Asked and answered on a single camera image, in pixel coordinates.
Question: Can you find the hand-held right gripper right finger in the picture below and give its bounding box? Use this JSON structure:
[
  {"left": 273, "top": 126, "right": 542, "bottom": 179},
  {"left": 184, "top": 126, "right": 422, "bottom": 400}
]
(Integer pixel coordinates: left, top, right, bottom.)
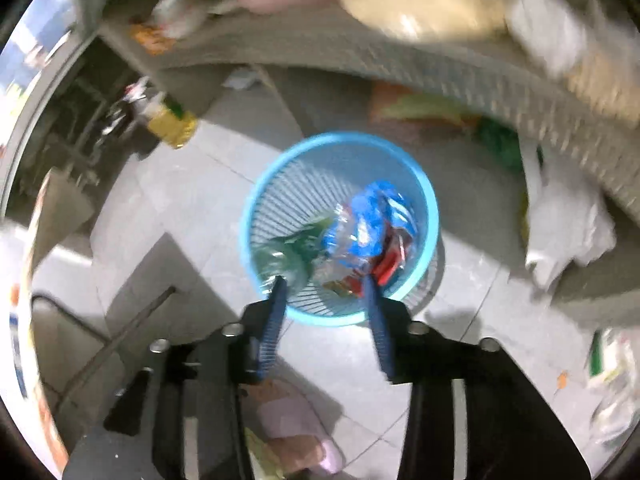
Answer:
[{"left": 360, "top": 275, "right": 592, "bottom": 480}]

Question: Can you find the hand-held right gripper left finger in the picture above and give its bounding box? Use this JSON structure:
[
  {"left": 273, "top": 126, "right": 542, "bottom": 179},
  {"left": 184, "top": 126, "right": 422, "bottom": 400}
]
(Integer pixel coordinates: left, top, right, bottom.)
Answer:
[{"left": 62, "top": 275, "right": 289, "bottom": 480}]

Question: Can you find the red snack packet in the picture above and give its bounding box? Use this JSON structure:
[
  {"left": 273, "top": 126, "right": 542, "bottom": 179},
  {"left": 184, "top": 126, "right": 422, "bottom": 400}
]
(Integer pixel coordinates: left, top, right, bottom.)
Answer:
[{"left": 344, "top": 236, "right": 417, "bottom": 297}]

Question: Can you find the clear plastic food container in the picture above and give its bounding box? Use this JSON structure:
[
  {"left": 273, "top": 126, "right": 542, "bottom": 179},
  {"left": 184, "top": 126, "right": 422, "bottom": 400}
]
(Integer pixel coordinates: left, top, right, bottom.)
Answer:
[{"left": 251, "top": 212, "right": 346, "bottom": 293}]

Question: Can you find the blue plastic wrapper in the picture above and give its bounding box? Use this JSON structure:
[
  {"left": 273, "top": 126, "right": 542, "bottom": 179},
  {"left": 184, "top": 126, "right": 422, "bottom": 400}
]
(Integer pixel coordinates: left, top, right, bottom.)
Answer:
[{"left": 321, "top": 179, "right": 419, "bottom": 272}]

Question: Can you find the blue mesh wastebasket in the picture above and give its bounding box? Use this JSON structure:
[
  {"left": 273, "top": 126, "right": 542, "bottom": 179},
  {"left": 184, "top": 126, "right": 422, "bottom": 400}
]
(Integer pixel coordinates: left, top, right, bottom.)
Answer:
[{"left": 239, "top": 131, "right": 441, "bottom": 328}]

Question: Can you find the pink slipper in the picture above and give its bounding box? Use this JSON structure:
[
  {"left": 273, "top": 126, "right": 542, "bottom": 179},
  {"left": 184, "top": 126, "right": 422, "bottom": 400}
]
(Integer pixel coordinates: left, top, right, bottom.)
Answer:
[{"left": 256, "top": 394, "right": 347, "bottom": 477}]

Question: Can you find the white plastic bag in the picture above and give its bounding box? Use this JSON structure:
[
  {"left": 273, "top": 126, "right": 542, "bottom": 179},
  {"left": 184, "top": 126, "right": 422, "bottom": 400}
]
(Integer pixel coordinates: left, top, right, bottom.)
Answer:
[
  {"left": 519, "top": 144, "right": 619, "bottom": 292},
  {"left": 504, "top": 0, "right": 602, "bottom": 77},
  {"left": 586, "top": 326, "right": 640, "bottom": 447}
]

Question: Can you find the orange green plastic bag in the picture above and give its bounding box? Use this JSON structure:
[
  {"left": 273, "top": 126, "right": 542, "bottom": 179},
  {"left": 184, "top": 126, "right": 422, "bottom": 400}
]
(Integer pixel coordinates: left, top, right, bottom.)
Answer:
[{"left": 369, "top": 81, "right": 527, "bottom": 172}]

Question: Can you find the yellow cooking oil bottle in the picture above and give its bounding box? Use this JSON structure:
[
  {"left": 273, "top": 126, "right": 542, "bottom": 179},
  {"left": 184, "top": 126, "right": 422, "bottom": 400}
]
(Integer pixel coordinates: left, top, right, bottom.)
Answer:
[{"left": 144, "top": 90, "right": 201, "bottom": 152}]

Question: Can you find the grey cloth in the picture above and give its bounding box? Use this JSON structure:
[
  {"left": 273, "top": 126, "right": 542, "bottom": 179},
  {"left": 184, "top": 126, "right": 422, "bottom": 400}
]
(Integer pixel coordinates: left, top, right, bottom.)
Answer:
[{"left": 221, "top": 66, "right": 262, "bottom": 92}]

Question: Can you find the orange snack bag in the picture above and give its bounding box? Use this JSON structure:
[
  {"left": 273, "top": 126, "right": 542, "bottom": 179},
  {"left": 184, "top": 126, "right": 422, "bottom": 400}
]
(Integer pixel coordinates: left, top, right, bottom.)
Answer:
[{"left": 129, "top": 21, "right": 177, "bottom": 57}]

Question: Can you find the yellow-filled plastic bag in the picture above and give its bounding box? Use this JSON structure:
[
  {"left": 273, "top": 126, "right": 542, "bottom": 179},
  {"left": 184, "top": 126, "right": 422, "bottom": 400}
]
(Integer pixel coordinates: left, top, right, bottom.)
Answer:
[{"left": 335, "top": 0, "right": 512, "bottom": 44}]

